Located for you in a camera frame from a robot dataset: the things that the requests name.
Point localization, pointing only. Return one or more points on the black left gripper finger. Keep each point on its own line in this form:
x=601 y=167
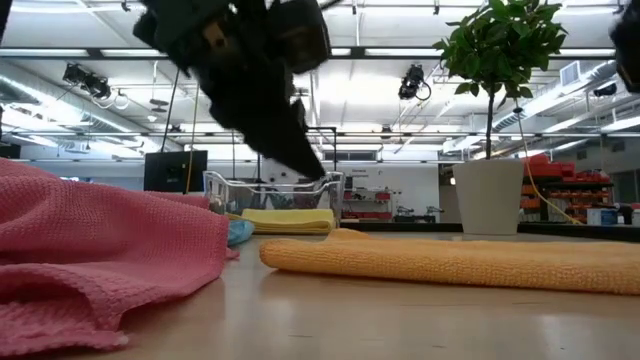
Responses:
x=298 y=112
x=260 y=115

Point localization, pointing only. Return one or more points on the yellow microfiber towel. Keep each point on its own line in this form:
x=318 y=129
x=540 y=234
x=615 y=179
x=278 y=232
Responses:
x=290 y=220

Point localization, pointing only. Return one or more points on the orange microfiber towel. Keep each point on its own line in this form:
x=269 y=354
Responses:
x=450 y=260

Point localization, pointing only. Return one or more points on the blue microfiber towel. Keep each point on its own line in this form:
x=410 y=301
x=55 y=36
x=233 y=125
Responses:
x=241 y=232

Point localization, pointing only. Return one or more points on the pink microfiber towel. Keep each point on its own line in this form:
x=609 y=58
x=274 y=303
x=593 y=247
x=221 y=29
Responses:
x=100 y=240

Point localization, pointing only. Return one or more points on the clear plastic bin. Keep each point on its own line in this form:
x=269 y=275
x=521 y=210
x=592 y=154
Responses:
x=220 y=192

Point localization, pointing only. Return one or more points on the black ceiling spotlights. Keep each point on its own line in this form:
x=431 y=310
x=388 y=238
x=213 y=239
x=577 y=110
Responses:
x=92 y=85

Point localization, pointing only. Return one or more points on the black monitor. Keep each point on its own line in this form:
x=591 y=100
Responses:
x=175 y=172

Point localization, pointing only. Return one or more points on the shelf with red bins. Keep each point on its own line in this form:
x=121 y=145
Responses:
x=367 y=197

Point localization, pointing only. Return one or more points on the red storage shelf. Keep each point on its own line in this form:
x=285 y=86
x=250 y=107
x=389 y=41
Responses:
x=560 y=170

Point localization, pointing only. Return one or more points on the white blue carton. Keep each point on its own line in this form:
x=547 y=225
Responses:
x=600 y=216

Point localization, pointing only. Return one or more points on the potted plant in white pot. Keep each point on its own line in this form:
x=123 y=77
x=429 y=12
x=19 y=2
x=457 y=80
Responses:
x=487 y=200

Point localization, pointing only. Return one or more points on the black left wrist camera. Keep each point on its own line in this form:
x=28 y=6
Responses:
x=300 y=50

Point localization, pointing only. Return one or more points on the black overhead camera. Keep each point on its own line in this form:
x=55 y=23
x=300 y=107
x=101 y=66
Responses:
x=411 y=82

